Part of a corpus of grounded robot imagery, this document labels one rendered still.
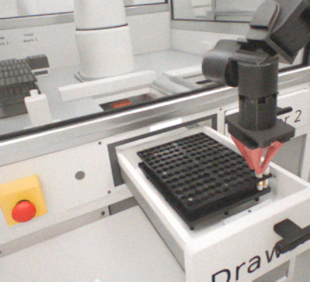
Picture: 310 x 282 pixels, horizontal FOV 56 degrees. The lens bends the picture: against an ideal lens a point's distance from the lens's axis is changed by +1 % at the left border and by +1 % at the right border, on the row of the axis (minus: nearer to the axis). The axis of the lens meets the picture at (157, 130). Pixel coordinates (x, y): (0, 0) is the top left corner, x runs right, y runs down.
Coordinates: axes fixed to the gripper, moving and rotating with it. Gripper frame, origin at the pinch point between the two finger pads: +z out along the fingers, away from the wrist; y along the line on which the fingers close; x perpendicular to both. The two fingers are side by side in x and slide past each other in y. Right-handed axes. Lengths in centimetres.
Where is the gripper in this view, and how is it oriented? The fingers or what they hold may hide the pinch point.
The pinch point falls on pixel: (257, 166)
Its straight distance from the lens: 54.6
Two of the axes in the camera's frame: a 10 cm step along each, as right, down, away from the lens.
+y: 3.3, 4.1, -8.5
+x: 9.3, -3.0, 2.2
